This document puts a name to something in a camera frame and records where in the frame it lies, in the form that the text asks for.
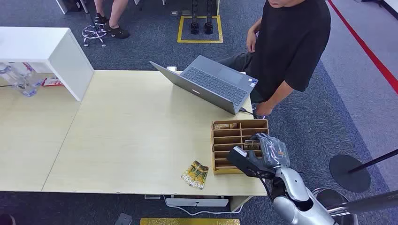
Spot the yellow printed card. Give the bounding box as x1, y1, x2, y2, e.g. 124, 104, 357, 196
243, 140, 261, 151

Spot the person's left hand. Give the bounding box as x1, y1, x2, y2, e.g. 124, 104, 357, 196
255, 101, 275, 117

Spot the wooden table leg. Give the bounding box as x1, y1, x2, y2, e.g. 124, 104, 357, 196
230, 195, 253, 213

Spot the yellow green card stack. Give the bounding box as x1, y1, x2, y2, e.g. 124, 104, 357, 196
181, 160, 209, 190

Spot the black wrist camera with pale box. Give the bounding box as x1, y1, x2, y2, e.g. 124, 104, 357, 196
226, 146, 275, 180

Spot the cardboard card organizer box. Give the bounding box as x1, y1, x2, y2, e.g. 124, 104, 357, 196
211, 119, 270, 175

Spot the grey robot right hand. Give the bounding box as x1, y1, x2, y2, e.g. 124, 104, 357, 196
247, 133, 291, 170

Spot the white power cable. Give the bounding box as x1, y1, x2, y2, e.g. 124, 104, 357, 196
163, 195, 245, 217

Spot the chrome chair base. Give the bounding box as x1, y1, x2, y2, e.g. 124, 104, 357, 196
81, 24, 108, 48

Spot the yellow floor plate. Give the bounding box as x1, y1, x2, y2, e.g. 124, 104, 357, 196
139, 217, 241, 225

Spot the black round stand base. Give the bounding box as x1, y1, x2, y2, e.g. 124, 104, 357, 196
329, 154, 372, 194

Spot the grey open laptop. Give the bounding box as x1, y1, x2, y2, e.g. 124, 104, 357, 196
149, 55, 259, 116

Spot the person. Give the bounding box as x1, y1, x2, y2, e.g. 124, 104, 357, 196
92, 0, 130, 40
217, 0, 332, 118

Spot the black laptop cable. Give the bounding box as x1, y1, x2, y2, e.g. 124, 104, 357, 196
239, 107, 259, 119

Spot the grey metal pole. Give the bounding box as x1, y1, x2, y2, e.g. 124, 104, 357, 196
326, 190, 398, 218

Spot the white power strip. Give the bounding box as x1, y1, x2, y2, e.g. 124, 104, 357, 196
165, 195, 230, 208

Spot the red white packet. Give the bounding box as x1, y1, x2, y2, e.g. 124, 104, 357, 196
41, 76, 65, 87

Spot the person's right hand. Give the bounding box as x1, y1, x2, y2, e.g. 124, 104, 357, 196
246, 28, 259, 53

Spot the black stand pole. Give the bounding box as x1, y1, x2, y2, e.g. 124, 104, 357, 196
348, 149, 398, 174

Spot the chrome round base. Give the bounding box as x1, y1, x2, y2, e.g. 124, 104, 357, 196
311, 187, 359, 225

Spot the white desk shelf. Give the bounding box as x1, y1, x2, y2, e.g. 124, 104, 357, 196
0, 26, 95, 102

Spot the black stand leg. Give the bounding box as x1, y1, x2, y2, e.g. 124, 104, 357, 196
204, 0, 214, 35
190, 0, 200, 35

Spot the grey floor pedal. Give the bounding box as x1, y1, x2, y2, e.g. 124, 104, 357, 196
114, 213, 133, 225

